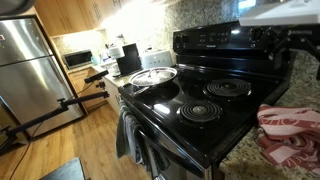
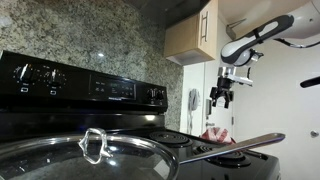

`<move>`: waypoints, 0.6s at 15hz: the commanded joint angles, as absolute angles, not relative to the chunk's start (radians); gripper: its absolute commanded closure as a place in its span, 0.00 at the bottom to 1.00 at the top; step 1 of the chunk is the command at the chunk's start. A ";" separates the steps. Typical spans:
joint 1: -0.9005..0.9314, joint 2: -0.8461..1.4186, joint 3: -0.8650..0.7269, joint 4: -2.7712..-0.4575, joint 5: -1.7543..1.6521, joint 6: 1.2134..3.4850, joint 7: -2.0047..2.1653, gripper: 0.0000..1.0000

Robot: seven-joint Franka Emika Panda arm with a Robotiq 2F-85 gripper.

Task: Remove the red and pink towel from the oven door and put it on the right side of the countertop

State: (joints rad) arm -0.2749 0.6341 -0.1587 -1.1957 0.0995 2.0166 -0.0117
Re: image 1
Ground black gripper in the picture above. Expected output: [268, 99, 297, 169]
[269, 26, 320, 81]

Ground red and pink towel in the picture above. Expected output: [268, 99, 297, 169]
[256, 103, 320, 175]

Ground grey towel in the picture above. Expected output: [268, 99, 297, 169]
[115, 99, 172, 179]

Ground black coil burner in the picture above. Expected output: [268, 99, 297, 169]
[202, 78, 253, 100]
[176, 99, 224, 127]

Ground black electric stove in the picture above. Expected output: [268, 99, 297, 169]
[118, 20, 294, 180]

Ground glass pan lid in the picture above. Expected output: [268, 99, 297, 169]
[129, 66, 178, 87]

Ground white toaster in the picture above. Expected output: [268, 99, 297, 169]
[140, 49, 174, 70]

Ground stainless steel frying pan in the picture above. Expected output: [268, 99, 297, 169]
[128, 66, 179, 96]

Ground black coffee maker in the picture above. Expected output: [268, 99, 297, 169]
[115, 43, 143, 77]

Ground white round jar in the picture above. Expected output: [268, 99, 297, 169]
[108, 46, 125, 60]

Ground teal bottle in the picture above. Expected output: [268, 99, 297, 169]
[90, 54, 101, 66]

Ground silver microwave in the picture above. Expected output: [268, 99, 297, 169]
[62, 49, 94, 70]

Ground dark grey platform corner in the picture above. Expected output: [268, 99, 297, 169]
[39, 157, 87, 180]

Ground stainless steel fridge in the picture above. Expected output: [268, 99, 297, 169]
[0, 14, 86, 138]

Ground oven door handle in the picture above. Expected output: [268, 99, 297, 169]
[137, 129, 196, 169]

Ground wooden wall cabinets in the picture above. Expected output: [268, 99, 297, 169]
[33, 0, 124, 38]

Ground black camera stand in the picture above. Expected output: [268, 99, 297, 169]
[0, 91, 111, 154]

